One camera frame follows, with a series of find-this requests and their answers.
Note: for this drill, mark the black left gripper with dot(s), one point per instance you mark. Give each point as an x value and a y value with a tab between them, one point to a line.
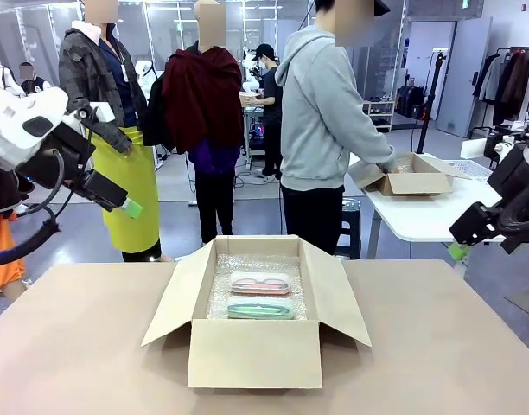
106	192

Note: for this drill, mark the white plastic basket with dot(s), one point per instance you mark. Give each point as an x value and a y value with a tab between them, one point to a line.
469	169

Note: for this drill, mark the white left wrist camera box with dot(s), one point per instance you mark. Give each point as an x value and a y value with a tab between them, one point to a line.
102	112

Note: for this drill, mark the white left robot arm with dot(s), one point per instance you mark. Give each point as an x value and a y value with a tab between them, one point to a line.
18	125

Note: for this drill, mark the person in black cap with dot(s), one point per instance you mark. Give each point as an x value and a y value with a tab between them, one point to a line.
271	108

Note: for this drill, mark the green glasses case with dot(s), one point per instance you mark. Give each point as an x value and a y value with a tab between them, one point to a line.
261	308

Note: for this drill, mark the clear bubble wrap sheet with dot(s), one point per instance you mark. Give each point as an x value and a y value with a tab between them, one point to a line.
217	285

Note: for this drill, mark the dark blue plastic stool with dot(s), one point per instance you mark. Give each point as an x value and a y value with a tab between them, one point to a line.
350	225

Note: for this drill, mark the pink glasses case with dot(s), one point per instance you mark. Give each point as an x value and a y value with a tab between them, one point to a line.
259	284

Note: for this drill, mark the mannequin with yellow skirt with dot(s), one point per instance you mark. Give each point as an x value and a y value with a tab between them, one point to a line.
122	173

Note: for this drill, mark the small brown cardboard box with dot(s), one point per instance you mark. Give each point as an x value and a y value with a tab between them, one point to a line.
420	183

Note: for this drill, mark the clothes rack with coats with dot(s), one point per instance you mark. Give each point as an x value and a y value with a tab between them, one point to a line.
513	78

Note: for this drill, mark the seated person in dark top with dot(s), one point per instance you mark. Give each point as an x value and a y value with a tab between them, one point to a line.
31	80

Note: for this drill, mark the person's right hand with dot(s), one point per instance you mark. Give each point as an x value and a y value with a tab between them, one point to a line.
390	161

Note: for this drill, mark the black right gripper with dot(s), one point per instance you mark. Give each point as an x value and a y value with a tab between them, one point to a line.
474	225

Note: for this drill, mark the open brown cardboard box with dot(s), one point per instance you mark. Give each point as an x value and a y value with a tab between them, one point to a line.
253	352

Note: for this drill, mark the white side table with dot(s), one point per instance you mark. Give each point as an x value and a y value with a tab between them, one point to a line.
416	216

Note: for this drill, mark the black tripod stand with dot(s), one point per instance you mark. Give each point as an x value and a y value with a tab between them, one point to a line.
431	95

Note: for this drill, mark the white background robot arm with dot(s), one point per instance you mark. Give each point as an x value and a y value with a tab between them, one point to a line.
144	73

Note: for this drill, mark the person's right forearm grey sleeve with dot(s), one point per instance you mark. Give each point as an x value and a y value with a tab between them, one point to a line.
364	144

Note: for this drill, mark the white shoe shelf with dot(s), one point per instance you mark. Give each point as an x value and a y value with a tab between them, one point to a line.
382	114

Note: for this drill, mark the person in grey hoodie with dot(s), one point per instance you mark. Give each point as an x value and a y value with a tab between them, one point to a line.
316	121

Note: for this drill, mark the mannequin with dark red cloth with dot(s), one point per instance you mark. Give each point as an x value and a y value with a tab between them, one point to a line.
204	104

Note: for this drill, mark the black suitcase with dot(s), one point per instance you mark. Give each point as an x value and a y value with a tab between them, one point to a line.
409	101

